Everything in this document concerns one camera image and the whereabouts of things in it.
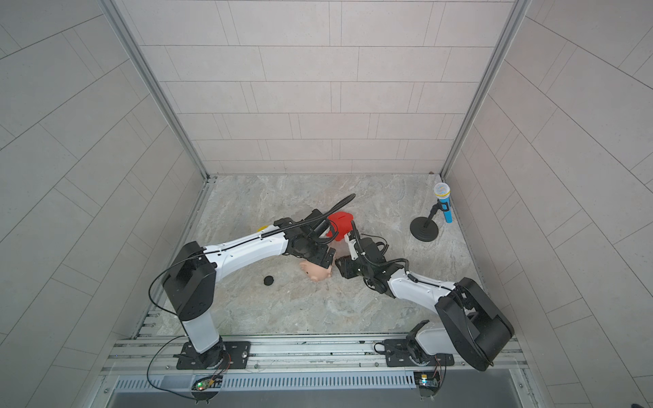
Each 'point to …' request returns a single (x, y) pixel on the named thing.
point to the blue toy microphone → (442, 191)
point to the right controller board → (428, 382)
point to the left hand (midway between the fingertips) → (327, 256)
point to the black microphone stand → (424, 229)
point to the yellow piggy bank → (263, 228)
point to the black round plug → (268, 280)
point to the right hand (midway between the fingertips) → (341, 261)
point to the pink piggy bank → (315, 271)
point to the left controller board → (203, 383)
